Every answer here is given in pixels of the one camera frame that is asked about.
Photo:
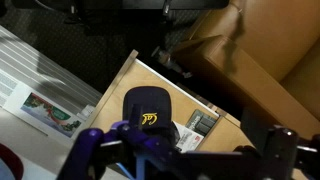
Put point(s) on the black cap with yellow logo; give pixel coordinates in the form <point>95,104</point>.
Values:
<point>146,103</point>

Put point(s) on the picture leaflet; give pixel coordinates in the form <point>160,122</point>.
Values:
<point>50,113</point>

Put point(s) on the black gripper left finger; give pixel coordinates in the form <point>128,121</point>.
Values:
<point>96,146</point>

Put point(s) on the brown leather sofa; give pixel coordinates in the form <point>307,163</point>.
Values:
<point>266,33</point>

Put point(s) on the wooden drawer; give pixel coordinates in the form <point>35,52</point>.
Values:
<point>113,106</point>

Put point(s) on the maroon cap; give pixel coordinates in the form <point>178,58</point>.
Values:
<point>13,160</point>

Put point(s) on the small plastic bottle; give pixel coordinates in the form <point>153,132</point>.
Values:
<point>168,61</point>

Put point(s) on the white radiator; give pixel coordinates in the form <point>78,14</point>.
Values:
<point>33,63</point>

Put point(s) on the white paper sheet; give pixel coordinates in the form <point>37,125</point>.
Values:
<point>190,140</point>

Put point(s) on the light blue cap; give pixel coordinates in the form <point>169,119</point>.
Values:
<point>4,171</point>

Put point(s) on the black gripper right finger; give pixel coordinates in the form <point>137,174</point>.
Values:
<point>283,156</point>

